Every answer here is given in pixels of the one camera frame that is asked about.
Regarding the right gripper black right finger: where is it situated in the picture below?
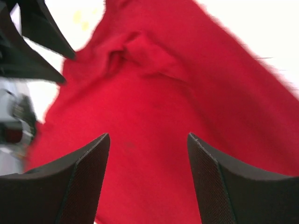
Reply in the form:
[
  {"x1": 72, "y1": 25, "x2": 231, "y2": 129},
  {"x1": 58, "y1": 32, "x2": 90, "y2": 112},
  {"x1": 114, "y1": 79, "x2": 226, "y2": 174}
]
[{"x1": 187, "y1": 133, "x2": 299, "y2": 224}]

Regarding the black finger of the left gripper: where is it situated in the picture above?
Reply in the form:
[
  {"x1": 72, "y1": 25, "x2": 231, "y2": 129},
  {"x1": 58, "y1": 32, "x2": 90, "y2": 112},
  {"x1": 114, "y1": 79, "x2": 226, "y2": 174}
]
[
  {"x1": 0, "y1": 0, "x2": 65, "y2": 84},
  {"x1": 18, "y1": 0, "x2": 76, "y2": 59}
]

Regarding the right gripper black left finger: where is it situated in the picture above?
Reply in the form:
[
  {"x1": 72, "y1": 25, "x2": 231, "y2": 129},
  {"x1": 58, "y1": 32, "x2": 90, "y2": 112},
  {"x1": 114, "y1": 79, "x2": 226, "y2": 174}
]
[{"x1": 0, "y1": 133, "x2": 110, "y2": 224}]

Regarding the red t shirt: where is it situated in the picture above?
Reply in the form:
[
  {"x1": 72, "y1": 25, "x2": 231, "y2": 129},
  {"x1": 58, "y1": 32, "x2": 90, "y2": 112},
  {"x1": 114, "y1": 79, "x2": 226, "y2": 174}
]
[{"x1": 26, "y1": 0, "x2": 299, "y2": 224}]

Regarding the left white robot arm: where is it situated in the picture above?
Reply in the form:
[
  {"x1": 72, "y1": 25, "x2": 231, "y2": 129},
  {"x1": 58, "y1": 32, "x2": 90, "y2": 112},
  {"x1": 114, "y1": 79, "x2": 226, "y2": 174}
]
[{"x1": 0, "y1": 0, "x2": 75, "y2": 175}]

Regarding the floral patterned table mat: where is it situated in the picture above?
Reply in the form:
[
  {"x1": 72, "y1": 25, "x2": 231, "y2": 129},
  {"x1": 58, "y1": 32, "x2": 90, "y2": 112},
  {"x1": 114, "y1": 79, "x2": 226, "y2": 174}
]
[{"x1": 9, "y1": 0, "x2": 299, "y2": 122}]

